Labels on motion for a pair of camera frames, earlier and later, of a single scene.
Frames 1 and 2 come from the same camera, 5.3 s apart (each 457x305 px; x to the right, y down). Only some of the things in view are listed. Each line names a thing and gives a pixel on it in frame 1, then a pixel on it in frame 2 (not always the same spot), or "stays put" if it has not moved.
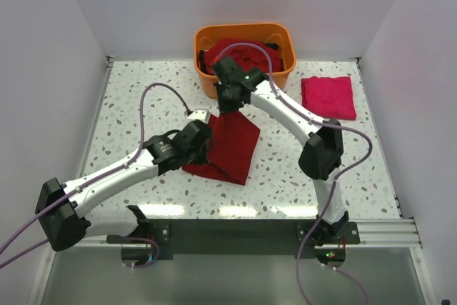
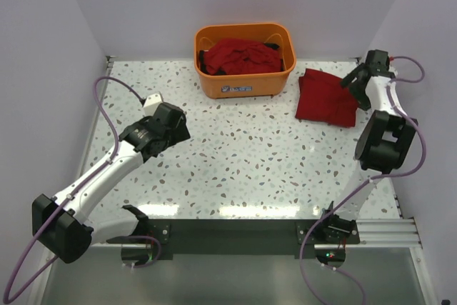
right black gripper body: x=229 y=103 to x=362 y=74
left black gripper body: x=206 y=144 to x=175 y=133
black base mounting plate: x=231 y=238 stays put
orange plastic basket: x=273 y=33 stays put
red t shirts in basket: x=245 y=56 stays put
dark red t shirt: x=234 y=139 to x=322 y=98
